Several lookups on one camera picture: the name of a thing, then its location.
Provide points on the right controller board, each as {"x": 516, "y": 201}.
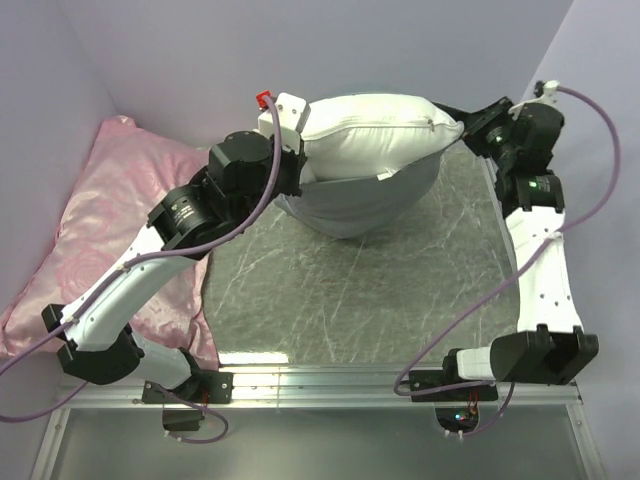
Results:
{"x": 458, "y": 420}

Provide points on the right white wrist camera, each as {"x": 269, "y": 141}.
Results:
{"x": 544, "y": 93}

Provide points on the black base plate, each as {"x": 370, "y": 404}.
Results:
{"x": 435, "y": 387}
{"x": 205, "y": 387}

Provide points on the left black controller box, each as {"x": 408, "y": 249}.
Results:
{"x": 182, "y": 421}

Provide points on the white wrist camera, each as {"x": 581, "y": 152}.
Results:
{"x": 293, "y": 113}
{"x": 544, "y": 93}

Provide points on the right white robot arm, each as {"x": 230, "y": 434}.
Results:
{"x": 549, "y": 345}

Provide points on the grey pillowcase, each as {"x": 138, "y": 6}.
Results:
{"x": 345, "y": 209}

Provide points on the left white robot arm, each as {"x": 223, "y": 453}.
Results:
{"x": 243, "y": 175}

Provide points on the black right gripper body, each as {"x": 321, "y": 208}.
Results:
{"x": 489, "y": 135}

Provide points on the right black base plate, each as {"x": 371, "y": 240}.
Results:
{"x": 435, "y": 387}

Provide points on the white pillow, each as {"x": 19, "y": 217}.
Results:
{"x": 372, "y": 135}

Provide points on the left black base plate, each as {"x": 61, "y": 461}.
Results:
{"x": 205, "y": 387}

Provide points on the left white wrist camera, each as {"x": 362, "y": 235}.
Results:
{"x": 293, "y": 113}

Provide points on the aluminium mounting rail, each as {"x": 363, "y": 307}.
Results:
{"x": 283, "y": 386}

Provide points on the pink floral pillow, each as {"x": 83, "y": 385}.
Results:
{"x": 128, "y": 172}

